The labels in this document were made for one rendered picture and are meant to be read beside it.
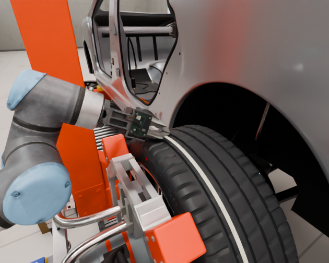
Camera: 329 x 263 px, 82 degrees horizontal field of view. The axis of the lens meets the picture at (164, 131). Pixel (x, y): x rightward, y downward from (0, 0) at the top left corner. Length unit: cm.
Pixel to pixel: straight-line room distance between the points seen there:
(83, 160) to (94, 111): 57
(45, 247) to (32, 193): 157
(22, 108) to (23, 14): 43
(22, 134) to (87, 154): 54
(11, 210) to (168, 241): 24
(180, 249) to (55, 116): 34
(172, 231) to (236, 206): 17
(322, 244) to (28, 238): 229
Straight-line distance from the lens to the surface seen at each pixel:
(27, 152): 40
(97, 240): 55
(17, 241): 205
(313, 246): 203
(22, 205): 35
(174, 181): 43
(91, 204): 116
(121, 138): 69
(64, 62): 83
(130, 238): 64
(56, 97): 44
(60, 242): 62
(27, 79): 45
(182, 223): 37
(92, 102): 44
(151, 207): 44
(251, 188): 50
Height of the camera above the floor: 146
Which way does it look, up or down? 28 degrees down
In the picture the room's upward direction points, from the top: straight up
